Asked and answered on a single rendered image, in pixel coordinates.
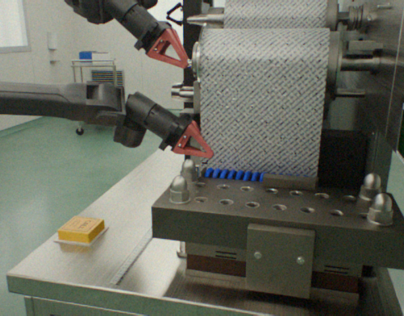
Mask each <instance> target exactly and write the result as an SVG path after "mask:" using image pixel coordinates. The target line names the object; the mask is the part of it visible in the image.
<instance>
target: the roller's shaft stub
mask: <svg viewBox="0 0 404 316"><path fill-rule="evenodd" d="M379 67H380V52H379V51H373V52H371V54H370V55H366V54H342V56H341V69H340V71H365V72H369V74H370V75H376V74H377V72H378V68H379Z"/></svg>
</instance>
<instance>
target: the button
mask: <svg viewBox="0 0 404 316"><path fill-rule="evenodd" d="M104 228H105V226H104V220H103V219H97V218H91V217H80V216H75V217H73V218H72V219H71V220H70V221H68V222H67V223H65V224H64V225H63V226H62V227H61V228H59V229H58V230H57V234H58V239H59V240H68V241H74V242H84V243H90V242H91V241H92V240H93V239H94V238H95V237H96V236H97V235H98V234H99V233H100V232H101V231H102V230H103V229H104Z"/></svg>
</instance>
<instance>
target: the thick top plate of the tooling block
mask: <svg viewBox="0 0 404 316"><path fill-rule="evenodd" d="M171 188H172V183H171V184H170V186H169V187H168V188H167V189H166V190H165V191H164V193H162V195H161V196H160V197H159V198H158V199H157V201H156V202H155V203H154V204H153V205H152V238H157V239H163V240H173V241H179V242H189V243H195V244H205V245H211V246H221V247H226V248H237V249H243V250H246V245H247V228H248V224H249V223H256V224H267V225H275V226H286V227H293V228H305V229H311V230H314V232H315V239H314V253H313V256H314V259H323V260H328V261H338V262H344V263H355V264H361V265H369V266H371V267H383V268H389V269H399V270H404V216H403V214H402V212H401V210H400V208H399V206H398V204H397V202H396V200H395V198H394V196H393V194H392V193H389V192H381V193H385V194H387V195H388V196H389V197H390V198H391V201H392V206H391V208H392V209H393V217H392V221H393V224H392V225H391V226H377V225H374V224H371V223H369V222H368V221H367V219H366V218H367V216H368V212H369V207H370V206H372V201H368V200H365V199H362V198H360V197H359V193H360V190H349V189H341V188H325V187H317V186H315V191H314V190H300V189H291V188H276V187H268V186H262V182H255V181H247V180H231V179H224V178H208V177H199V178H198V182H197V183H196V184H187V188H188V190H189V198H190V202H189V203H187V204H184V205H175V204H172V203H170V202H169V198H170V197H171V195H170V189H171Z"/></svg>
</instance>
